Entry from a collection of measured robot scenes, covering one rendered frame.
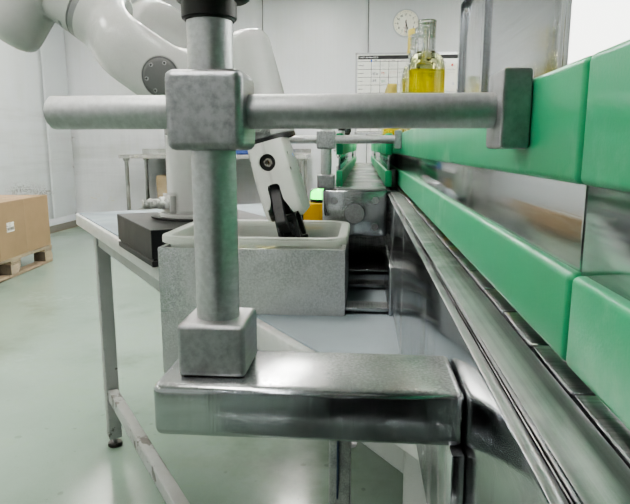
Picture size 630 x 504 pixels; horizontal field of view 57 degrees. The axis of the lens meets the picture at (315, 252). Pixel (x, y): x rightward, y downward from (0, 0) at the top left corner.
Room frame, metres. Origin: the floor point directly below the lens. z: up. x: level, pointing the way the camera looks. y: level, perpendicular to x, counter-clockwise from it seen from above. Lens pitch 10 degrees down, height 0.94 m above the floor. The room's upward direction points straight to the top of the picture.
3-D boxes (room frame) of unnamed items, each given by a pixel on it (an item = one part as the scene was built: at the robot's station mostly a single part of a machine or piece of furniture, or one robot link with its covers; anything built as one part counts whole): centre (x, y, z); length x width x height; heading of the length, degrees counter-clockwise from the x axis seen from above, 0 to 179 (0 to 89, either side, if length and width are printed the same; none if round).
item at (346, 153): (1.75, -0.11, 0.93); 1.75 x 0.01 x 0.08; 175
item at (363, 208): (0.85, -0.06, 0.85); 0.09 x 0.04 x 0.07; 85
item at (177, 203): (1.10, 0.25, 0.89); 0.16 x 0.13 x 0.15; 118
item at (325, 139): (0.85, -0.04, 0.95); 0.17 x 0.03 x 0.12; 85
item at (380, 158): (1.74, -0.18, 0.93); 1.75 x 0.01 x 0.08; 175
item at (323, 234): (0.74, 0.07, 0.80); 0.22 x 0.17 x 0.09; 85
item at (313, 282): (0.74, 0.04, 0.79); 0.27 x 0.17 x 0.08; 85
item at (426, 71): (0.96, -0.18, 0.99); 0.06 x 0.06 x 0.21; 85
